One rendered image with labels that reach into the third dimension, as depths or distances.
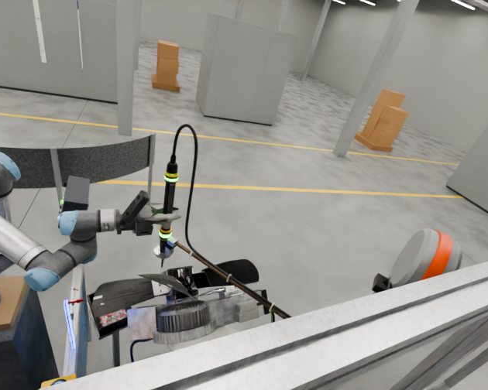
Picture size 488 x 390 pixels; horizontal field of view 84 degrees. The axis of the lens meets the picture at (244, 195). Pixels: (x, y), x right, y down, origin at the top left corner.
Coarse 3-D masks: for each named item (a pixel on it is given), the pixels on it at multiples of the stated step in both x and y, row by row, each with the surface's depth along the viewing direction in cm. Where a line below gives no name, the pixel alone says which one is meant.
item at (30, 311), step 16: (32, 304) 126; (16, 320) 111; (32, 320) 127; (0, 336) 105; (16, 336) 109; (32, 336) 127; (48, 336) 153; (0, 352) 107; (16, 352) 110; (32, 352) 127; (48, 352) 153; (0, 368) 112; (16, 368) 116; (32, 368) 127; (48, 368) 154; (0, 384) 118; (16, 384) 122; (32, 384) 128
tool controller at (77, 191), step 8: (72, 176) 158; (64, 184) 156; (72, 184) 153; (80, 184) 156; (88, 184) 159; (64, 192) 161; (72, 192) 147; (80, 192) 150; (88, 192) 154; (64, 200) 140; (72, 200) 142; (80, 200) 145; (88, 200) 150; (64, 208) 142; (72, 208) 143; (80, 208) 145
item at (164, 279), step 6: (144, 276) 91; (150, 276) 94; (156, 276) 97; (162, 276) 101; (168, 276) 107; (162, 282) 91; (168, 282) 95; (174, 282) 100; (174, 288) 90; (180, 288) 100; (186, 294) 90
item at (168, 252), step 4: (172, 236) 103; (168, 240) 101; (176, 240) 102; (168, 244) 102; (172, 244) 100; (156, 248) 107; (168, 248) 102; (172, 248) 102; (156, 252) 106; (160, 252) 106; (168, 252) 104; (172, 252) 106; (156, 256) 105; (160, 256) 105; (164, 256) 105; (168, 256) 105
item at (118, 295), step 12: (108, 288) 116; (120, 288) 115; (132, 288) 115; (144, 288) 116; (96, 300) 109; (108, 300) 109; (120, 300) 110; (132, 300) 110; (144, 300) 112; (96, 312) 103; (108, 312) 104
